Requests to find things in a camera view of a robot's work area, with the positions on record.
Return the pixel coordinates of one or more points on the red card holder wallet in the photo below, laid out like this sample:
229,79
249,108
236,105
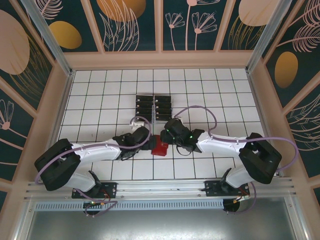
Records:
160,148

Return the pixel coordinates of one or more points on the grey metal sheet panel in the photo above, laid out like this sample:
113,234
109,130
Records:
160,225

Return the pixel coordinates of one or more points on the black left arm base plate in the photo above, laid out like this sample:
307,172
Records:
110,190

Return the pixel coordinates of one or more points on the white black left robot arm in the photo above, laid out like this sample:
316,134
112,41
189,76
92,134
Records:
95,151

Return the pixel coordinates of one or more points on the aluminium frame post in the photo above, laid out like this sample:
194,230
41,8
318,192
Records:
265,37
50,40

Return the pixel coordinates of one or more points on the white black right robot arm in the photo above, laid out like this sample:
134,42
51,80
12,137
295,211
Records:
220,145

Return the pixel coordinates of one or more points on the aluminium mounting rail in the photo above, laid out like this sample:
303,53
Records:
160,186

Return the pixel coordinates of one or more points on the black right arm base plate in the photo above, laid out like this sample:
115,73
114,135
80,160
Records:
212,188

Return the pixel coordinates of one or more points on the clear acrylic card stand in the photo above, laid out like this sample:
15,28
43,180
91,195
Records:
153,121

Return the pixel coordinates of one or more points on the black credit card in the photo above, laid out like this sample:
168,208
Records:
163,97
163,116
144,110
163,104
144,104
144,97
163,111
144,117

